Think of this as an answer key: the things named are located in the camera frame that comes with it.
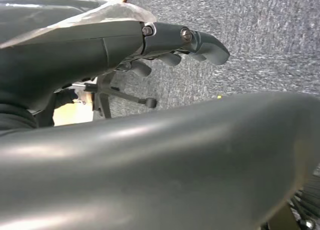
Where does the black mesh office chair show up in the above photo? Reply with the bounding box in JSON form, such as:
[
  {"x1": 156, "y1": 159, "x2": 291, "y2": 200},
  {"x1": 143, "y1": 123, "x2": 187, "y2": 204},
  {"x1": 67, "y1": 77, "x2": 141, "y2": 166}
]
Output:
[{"x1": 72, "y1": 71, "x2": 158, "y2": 120}]

